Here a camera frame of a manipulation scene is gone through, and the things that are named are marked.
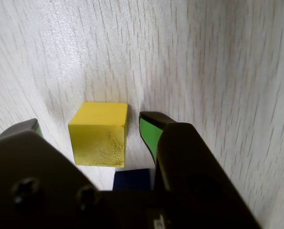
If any yellow wooden cube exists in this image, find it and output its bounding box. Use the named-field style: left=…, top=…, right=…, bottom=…
left=68, top=102, right=128, bottom=167

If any blue wooden cube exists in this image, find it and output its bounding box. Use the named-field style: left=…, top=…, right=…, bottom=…
left=112, top=168, right=154, bottom=191

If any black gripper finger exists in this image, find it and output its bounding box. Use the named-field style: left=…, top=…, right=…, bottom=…
left=0, top=118, right=99, bottom=229
left=139, top=111, right=262, bottom=229

